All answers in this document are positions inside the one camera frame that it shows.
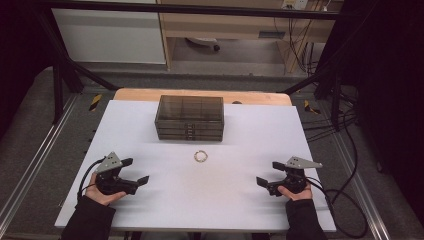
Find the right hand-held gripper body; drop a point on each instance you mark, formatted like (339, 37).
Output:
(295, 181)

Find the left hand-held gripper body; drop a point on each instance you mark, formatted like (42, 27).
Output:
(110, 181)

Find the brown transparent drawer box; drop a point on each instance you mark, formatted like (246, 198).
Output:
(190, 113)

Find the person's right hand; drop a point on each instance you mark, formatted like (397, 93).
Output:
(300, 196)

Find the person's left hand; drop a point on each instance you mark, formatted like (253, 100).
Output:
(96, 195)

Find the white table board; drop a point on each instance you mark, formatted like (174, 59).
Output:
(206, 200)

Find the yellow black tape strip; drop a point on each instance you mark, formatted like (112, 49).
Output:
(95, 102)
(311, 107)

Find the black metal stand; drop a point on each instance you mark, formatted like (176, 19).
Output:
(333, 86)
(60, 73)

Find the white cabinet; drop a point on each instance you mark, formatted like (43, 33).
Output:
(110, 36)

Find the black curtain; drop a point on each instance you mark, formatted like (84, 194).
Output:
(16, 50)
(390, 83)

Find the chair base with caster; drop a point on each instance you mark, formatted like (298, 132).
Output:
(203, 41)

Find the wooden desk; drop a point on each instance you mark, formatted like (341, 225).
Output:
(233, 28)

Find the white power strip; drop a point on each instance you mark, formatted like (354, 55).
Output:
(295, 4)

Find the aluminium rail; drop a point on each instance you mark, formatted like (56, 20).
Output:
(363, 190)
(33, 160)

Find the black metal frame bar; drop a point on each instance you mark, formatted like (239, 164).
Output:
(186, 10)

